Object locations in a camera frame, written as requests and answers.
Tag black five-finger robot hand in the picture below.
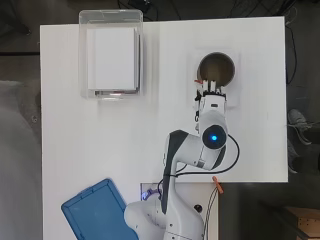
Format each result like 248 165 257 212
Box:
193 78 228 116

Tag blue plastic lid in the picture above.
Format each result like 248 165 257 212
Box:
60 178 140 240

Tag white flat box stand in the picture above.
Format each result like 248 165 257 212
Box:
191 48 241 110

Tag brown round tub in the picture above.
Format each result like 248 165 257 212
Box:
196 51 236 90

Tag orange clamp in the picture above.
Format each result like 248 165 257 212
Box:
211 175 224 195

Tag person's foot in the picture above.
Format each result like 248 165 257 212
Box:
287 139 302 175
287 109 315 146

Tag thick white book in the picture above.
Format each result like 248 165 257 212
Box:
87 27 138 91

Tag clear plastic box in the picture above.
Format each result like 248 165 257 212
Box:
78 9 144 100

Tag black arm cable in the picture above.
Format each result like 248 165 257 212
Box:
156 133 241 201

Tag black cable beside table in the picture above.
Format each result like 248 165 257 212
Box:
284 23 298 85

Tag thin hanging cables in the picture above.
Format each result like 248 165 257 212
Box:
201 188 220 240

